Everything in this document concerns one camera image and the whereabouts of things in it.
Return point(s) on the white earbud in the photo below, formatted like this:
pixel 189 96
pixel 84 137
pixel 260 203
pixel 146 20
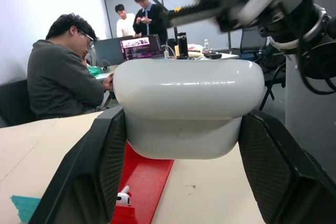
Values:
pixel 124 198

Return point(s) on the black office chair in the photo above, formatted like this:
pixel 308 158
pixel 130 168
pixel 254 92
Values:
pixel 258 48

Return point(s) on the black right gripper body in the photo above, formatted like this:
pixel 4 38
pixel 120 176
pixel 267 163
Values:
pixel 225 1

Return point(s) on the man in black cardigan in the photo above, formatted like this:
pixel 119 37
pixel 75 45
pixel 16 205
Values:
pixel 155 16

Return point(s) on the white object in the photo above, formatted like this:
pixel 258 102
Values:
pixel 189 95

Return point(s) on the red plastic tray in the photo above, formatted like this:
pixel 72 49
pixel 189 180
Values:
pixel 147 176

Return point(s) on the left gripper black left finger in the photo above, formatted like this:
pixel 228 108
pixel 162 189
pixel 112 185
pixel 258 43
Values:
pixel 86 161

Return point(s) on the green plastic bag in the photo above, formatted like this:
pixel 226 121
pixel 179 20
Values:
pixel 95 70

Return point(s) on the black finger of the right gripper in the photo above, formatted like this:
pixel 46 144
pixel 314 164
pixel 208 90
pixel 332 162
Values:
pixel 194 18

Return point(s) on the black remote control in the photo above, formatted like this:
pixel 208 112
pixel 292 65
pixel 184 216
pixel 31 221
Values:
pixel 213 55

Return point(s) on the grey laptop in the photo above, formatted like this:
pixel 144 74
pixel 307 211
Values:
pixel 107 51

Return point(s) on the black seated man's chair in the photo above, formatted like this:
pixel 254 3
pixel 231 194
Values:
pixel 14 103

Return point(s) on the laptop with lit screen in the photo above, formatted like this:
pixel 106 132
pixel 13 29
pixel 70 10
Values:
pixel 140 47

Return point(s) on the blue plastic tray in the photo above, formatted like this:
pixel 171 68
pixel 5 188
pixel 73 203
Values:
pixel 25 207

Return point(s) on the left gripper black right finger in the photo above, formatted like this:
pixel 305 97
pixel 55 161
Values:
pixel 283 171

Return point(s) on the man in white shirt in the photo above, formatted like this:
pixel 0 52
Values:
pixel 126 24

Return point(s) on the man in grey sweater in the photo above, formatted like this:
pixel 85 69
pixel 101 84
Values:
pixel 57 77

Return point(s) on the black tumbler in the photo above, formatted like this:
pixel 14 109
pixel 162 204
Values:
pixel 182 44

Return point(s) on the white office desk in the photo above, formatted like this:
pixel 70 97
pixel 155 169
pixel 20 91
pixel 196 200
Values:
pixel 228 56

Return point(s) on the clear plastic bottle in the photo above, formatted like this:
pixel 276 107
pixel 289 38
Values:
pixel 207 45

